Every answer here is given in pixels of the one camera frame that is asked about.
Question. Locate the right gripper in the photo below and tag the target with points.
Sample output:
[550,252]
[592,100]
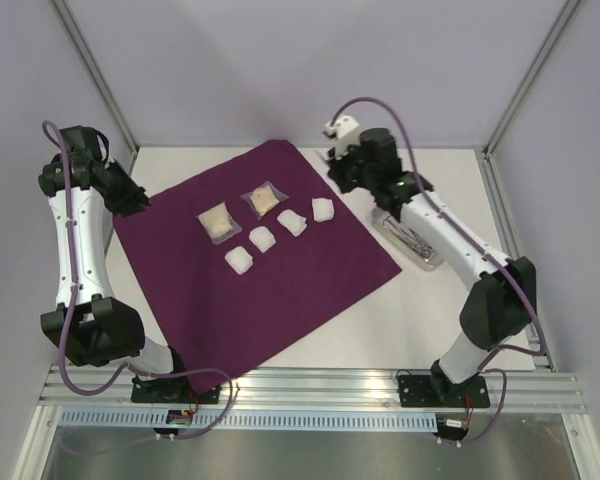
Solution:
[344,170]

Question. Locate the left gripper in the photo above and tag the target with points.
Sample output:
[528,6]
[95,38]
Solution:
[134,194]

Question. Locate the white cotton pad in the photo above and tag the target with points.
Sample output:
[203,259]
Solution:
[239,259]
[323,209]
[294,223]
[262,238]

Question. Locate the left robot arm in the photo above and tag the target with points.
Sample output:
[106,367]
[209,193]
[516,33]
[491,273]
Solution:
[88,324]

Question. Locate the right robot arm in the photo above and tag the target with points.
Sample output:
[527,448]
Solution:
[501,298]

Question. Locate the steel instrument tray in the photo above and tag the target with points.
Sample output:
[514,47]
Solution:
[381,222]

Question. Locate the gauze packet left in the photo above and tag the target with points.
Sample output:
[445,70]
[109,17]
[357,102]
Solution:
[219,224]

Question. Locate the gauze packet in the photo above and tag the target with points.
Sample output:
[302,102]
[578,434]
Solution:
[219,224]
[263,199]

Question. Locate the gauze packet right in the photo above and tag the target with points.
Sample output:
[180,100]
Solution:
[263,199]

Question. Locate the purple cloth mat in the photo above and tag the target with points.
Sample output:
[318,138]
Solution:
[215,318]

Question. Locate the right aluminium frame post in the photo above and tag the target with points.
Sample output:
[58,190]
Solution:
[557,30]

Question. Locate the aluminium frame post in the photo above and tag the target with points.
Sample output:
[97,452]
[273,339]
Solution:
[557,30]
[79,43]

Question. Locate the left aluminium frame post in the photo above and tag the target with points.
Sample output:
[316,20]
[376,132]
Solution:
[79,43]

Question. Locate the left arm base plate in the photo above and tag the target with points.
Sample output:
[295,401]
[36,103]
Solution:
[175,388]

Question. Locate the slotted cable duct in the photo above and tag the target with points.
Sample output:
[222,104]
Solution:
[251,420]

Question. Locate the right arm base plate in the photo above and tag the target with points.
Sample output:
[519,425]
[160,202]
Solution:
[418,390]

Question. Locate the aluminium front rail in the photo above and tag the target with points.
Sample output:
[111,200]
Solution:
[539,391]

